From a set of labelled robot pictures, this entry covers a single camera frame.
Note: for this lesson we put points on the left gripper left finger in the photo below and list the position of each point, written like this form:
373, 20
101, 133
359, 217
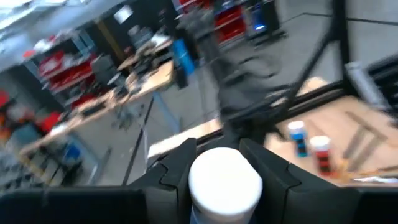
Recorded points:
168, 193

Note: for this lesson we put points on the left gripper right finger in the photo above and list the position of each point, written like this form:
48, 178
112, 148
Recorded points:
289, 193

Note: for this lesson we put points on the small red paint bottle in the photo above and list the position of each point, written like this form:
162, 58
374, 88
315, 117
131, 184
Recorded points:
321, 158

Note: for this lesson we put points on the small blue paint bottle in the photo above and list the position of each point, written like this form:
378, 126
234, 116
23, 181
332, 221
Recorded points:
298, 143

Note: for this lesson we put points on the large blue paint bottle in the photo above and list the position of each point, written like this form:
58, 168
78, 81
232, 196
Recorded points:
224, 180

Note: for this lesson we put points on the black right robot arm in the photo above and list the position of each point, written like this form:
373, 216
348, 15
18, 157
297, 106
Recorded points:
236, 93

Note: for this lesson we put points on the long wooden workbench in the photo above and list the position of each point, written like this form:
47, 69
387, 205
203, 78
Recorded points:
149, 81

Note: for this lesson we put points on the blue barrel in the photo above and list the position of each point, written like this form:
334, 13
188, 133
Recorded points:
183, 59

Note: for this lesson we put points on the grey office chair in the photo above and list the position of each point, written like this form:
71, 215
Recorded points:
104, 67

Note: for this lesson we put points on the shelf with red bins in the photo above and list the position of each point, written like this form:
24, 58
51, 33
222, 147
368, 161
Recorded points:
59, 63

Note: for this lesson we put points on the red parts shelf unit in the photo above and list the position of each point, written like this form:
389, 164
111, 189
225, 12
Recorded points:
231, 25

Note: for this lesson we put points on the silver aluminium rail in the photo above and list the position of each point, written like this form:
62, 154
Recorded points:
362, 84

